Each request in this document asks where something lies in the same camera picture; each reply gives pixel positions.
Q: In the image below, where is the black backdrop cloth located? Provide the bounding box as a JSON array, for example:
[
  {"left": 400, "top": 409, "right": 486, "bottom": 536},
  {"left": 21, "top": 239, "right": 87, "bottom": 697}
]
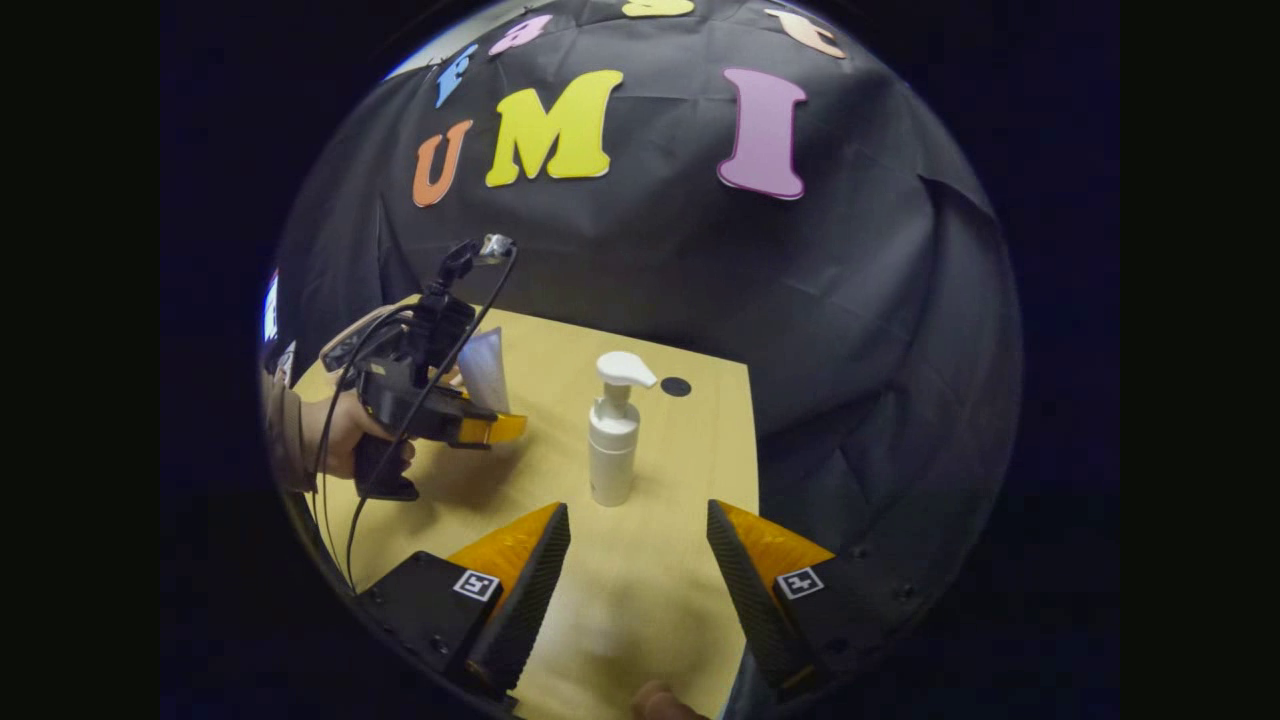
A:
[{"left": 268, "top": 0, "right": 1023, "bottom": 691}]

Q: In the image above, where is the white squeeze tube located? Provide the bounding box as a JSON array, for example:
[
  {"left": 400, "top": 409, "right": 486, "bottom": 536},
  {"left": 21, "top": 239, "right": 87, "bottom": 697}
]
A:
[{"left": 458, "top": 327, "right": 512, "bottom": 416}]

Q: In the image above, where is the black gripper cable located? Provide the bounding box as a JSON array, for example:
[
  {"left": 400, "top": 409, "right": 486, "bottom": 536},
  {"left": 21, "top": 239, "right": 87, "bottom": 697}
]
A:
[{"left": 310, "top": 245, "right": 521, "bottom": 591}]

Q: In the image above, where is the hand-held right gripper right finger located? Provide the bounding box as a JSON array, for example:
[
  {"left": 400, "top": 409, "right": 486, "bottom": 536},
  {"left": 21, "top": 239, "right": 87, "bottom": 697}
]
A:
[{"left": 705, "top": 498, "right": 928, "bottom": 693}]

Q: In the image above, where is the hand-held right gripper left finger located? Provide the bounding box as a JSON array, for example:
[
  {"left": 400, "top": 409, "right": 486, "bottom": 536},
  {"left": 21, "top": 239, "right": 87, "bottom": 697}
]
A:
[{"left": 353, "top": 501, "right": 572, "bottom": 699}]

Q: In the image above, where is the white pump bottle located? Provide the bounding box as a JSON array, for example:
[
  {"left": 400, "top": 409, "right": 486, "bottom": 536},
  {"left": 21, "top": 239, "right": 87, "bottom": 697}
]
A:
[{"left": 587, "top": 350, "right": 660, "bottom": 509}]

